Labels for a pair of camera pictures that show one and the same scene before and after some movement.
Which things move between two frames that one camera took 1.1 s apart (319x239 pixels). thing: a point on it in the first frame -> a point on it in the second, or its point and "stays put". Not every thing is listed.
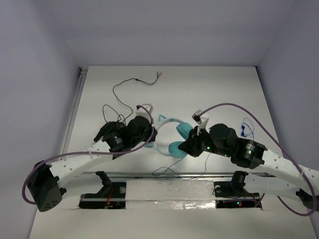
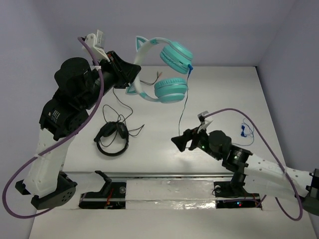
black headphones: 108,128 stays put
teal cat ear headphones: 183,128 -> 177,57
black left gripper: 145,130 -> 117,69
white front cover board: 172,209 stays put
